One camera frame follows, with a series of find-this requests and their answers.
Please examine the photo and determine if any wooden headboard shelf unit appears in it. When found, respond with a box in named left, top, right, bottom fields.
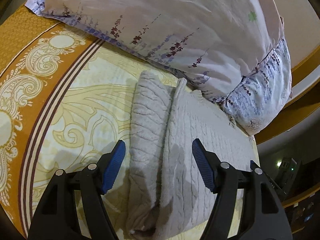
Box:
left=255, top=47, right=319, bottom=145

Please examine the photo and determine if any grey cable-knit sweater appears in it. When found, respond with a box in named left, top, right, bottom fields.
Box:
left=126, top=72, right=258, bottom=239

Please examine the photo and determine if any floral white purple pillow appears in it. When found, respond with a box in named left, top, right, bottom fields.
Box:
left=25, top=0, right=292, bottom=135

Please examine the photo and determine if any wooden side shelf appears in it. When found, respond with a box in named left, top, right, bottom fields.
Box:
left=281, top=183, right=319, bottom=235

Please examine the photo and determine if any yellow ornate bedspread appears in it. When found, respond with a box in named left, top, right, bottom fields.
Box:
left=0, top=0, right=261, bottom=240

